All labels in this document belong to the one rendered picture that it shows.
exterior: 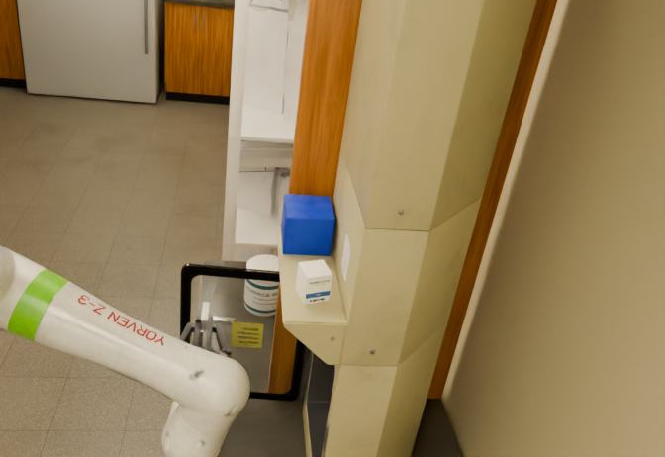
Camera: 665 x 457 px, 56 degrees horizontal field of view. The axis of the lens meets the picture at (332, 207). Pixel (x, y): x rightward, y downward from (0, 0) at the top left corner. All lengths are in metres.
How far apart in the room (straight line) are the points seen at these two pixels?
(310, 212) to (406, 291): 0.28
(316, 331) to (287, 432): 0.61
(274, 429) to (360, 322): 0.64
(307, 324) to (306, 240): 0.22
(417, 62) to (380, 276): 0.37
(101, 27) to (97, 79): 0.48
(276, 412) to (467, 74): 1.10
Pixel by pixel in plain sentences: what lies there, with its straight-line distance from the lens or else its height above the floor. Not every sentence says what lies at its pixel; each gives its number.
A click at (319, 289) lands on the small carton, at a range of 1.16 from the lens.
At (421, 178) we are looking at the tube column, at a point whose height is 1.81.
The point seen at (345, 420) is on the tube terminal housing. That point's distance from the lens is 1.31.
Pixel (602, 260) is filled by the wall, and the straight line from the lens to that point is 1.20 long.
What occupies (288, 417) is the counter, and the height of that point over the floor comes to 0.94.
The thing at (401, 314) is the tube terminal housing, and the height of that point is 1.54.
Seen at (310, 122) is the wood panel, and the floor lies 1.74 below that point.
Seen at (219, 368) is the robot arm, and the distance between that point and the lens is 1.11.
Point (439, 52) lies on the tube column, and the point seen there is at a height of 2.01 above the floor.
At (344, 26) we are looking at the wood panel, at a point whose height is 1.95.
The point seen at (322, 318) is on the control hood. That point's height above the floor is 1.51.
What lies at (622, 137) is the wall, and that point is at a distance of 1.18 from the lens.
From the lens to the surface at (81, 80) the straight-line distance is 6.25.
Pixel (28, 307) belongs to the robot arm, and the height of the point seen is 1.54.
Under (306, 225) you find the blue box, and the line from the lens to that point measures 1.26.
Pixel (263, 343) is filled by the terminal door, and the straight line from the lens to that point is 1.58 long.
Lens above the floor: 2.23
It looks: 29 degrees down
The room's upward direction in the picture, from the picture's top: 8 degrees clockwise
